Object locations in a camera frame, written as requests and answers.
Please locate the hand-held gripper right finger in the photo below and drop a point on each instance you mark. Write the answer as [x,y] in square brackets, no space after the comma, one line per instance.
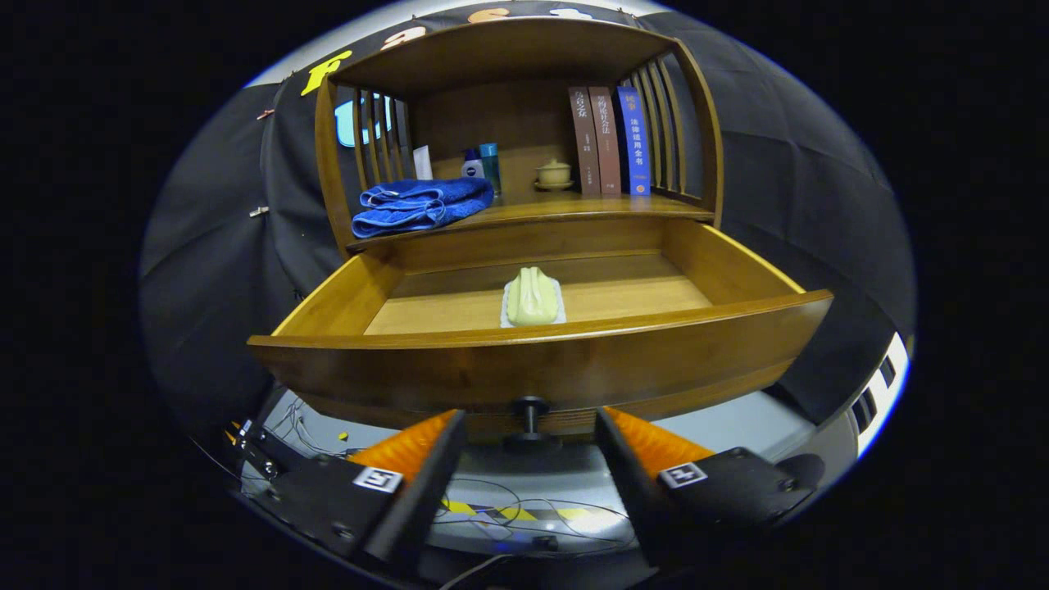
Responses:
[631,492]

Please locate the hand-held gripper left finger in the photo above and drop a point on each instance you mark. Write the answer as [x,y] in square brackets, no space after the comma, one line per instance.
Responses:
[422,500]

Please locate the brown wooden drawer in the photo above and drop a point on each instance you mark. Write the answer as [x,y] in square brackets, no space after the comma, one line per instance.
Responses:
[533,369]

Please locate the wooden countertop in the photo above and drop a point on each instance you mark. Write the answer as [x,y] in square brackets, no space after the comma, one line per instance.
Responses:
[574,206]

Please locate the brown wooden cabinet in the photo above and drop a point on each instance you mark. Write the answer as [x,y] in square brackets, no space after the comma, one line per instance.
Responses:
[492,57]

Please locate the yellow and black floor tape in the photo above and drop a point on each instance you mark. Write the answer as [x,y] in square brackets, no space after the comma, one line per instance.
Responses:
[508,513]

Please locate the folded blue towel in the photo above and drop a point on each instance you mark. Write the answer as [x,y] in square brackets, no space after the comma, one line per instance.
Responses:
[418,205]

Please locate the beige lidded teacup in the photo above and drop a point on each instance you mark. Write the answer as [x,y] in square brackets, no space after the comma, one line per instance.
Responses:
[554,174]

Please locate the white and blue bottle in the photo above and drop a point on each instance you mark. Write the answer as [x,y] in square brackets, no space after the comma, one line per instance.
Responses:
[472,166]

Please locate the white tube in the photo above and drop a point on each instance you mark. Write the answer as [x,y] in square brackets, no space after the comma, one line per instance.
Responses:
[422,162]

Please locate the teal bottle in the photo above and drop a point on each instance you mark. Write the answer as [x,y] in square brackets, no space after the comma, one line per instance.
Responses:
[490,164]

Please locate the blue book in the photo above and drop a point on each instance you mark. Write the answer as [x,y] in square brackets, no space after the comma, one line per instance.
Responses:
[635,139]

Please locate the reddish brown book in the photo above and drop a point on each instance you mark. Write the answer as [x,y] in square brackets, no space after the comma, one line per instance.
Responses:
[606,139]

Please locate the dark brown book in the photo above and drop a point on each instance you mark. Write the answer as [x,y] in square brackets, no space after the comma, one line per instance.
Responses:
[584,139]

